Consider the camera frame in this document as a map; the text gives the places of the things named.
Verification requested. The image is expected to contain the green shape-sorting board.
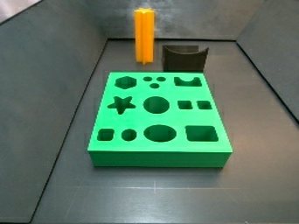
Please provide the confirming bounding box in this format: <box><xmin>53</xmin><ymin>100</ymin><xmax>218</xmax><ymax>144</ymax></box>
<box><xmin>88</xmin><ymin>72</ymin><xmax>232</xmax><ymax>168</ymax></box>

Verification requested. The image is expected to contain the black curved holder bracket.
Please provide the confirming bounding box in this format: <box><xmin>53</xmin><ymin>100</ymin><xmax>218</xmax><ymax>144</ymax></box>
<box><xmin>162</xmin><ymin>45</ymin><xmax>209</xmax><ymax>72</ymax></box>

